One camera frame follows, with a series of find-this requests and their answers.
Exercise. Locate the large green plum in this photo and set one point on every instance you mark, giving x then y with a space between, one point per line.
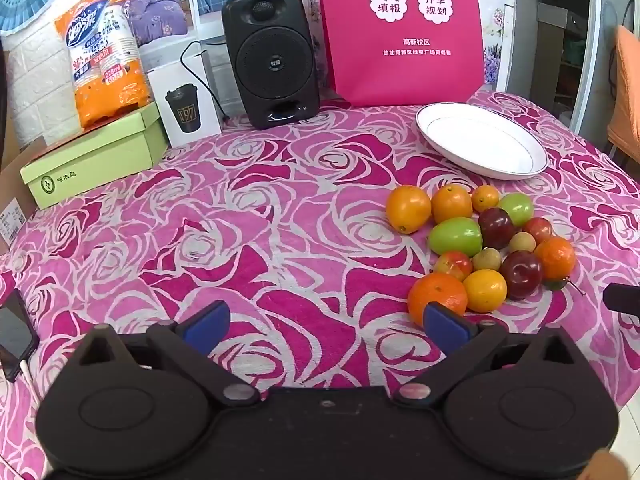
455 236

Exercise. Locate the large orange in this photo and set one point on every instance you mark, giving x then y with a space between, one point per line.
435 295

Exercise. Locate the small tan longan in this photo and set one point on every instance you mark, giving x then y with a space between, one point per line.
521 241

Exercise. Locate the green shoebox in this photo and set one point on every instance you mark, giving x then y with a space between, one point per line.
100 160

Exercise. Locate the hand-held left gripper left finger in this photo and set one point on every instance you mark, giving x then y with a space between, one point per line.
207 327

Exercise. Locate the dark red plum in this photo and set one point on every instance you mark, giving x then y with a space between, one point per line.
521 270
496 227

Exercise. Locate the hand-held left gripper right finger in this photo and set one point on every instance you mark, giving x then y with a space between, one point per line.
445 327

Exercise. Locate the black speaker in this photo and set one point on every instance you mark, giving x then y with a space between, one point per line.
272 60

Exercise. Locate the white plate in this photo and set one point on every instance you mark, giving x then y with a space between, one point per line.
480 135

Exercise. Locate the person's left hand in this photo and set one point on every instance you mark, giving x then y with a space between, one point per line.
605 467

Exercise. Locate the yellow-orange citrus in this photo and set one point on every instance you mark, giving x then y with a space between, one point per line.
484 290

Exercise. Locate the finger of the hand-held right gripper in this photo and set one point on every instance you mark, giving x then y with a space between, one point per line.
625 299

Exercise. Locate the grey shelf unit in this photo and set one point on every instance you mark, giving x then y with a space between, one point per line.
555 50

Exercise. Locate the pink rose tablecloth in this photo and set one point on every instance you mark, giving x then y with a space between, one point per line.
200 240

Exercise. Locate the metal door frame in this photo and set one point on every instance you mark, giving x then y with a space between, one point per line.
592 60

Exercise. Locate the white box with cup print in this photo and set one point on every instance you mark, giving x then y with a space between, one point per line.
200 125

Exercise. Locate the orange paper cup package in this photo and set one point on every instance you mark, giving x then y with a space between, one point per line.
100 85

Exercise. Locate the floral patterned sheet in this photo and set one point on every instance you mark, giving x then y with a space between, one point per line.
492 20

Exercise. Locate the brown cardboard box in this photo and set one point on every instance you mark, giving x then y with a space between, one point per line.
15 175

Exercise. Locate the olive green kiwi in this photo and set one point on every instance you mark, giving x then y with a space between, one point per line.
487 259

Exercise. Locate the orange tangerine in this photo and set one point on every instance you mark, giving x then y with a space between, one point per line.
555 258

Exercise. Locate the black smartphone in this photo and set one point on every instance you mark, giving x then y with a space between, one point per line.
15 330

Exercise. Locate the orange covered chair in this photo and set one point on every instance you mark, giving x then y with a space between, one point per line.
627 90

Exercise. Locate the pink non-woven bag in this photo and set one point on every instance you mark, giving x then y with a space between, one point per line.
400 70

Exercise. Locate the small orange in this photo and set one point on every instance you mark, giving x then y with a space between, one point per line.
485 198

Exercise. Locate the purple bedding poster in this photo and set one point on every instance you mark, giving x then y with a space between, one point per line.
160 20

